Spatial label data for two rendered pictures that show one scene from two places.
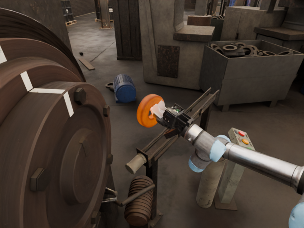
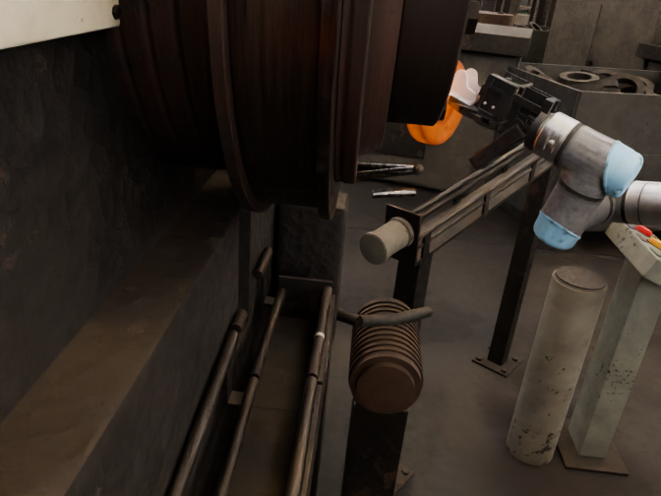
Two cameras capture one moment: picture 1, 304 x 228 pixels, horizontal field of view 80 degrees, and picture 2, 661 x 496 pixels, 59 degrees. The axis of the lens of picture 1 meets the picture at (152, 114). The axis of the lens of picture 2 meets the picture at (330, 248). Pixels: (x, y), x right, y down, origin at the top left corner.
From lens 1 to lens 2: 0.50 m
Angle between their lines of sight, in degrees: 9
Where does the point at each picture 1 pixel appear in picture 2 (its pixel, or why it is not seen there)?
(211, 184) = (562, 373)
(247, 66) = (631, 119)
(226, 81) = not seen: hidden behind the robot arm
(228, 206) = (601, 463)
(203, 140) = (588, 140)
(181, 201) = (464, 448)
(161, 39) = not seen: hidden behind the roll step
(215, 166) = (578, 306)
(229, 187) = (607, 393)
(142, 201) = (402, 341)
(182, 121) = (530, 102)
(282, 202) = not seen: outside the picture
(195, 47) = (482, 71)
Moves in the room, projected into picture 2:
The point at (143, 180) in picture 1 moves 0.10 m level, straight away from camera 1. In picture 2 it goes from (395, 305) to (386, 279)
